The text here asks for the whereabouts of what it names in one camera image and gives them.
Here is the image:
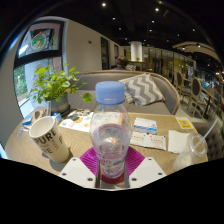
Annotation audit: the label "clear plastic cup with straw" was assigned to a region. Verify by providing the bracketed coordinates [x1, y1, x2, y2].
[172, 118, 219, 173]

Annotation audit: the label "grey chevron cushion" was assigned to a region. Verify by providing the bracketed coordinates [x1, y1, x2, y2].
[118, 72, 166, 107]

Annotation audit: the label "white printed leaflet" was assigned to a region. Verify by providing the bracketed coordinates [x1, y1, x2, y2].
[129, 130, 168, 151]

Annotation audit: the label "person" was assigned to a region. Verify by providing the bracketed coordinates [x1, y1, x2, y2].
[111, 55, 131, 72]

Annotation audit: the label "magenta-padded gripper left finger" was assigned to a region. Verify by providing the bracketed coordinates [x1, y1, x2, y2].
[58, 146, 101, 190]

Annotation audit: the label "ceiling spot lights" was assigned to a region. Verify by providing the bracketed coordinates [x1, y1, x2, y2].
[99, 1, 201, 48]

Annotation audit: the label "group of dining chairs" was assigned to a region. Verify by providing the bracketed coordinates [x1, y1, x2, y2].
[171, 68, 224, 118]

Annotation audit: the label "white paper napkin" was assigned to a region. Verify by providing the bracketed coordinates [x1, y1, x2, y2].
[167, 129, 194, 154]

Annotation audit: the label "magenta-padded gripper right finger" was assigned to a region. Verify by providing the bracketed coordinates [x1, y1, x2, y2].
[124, 146, 168, 189]

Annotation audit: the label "white mug with black print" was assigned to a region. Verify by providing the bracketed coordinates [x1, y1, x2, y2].
[28, 115, 71, 164]

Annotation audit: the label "colourful printed brochure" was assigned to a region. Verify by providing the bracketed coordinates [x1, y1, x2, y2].
[59, 109, 95, 133]

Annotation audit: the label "brown kraft notebook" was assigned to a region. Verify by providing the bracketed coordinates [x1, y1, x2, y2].
[31, 107, 49, 121]

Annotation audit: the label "yellow code card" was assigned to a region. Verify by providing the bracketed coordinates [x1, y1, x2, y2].
[175, 116, 195, 130]

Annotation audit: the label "green potted plant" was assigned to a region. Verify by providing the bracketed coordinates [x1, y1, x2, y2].
[27, 63, 94, 116]

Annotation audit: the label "curved grey sofa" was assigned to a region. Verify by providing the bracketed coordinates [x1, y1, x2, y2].
[68, 69, 181, 116]

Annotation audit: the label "clear blue-capped water bottle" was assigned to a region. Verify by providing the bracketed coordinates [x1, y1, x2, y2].
[89, 80, 133, 181]

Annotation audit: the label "grey tufted chair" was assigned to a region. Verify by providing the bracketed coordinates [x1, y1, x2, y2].
[193, 119, 224, 161]

